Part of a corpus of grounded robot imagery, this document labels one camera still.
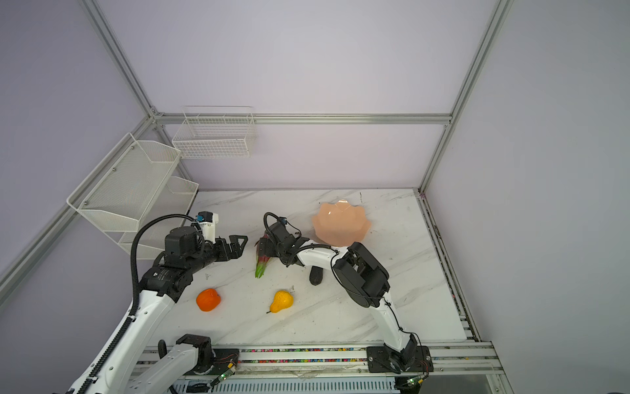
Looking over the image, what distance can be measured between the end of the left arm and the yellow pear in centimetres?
24

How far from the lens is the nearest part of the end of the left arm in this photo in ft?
2.19

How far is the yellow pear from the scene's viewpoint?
2.69ft
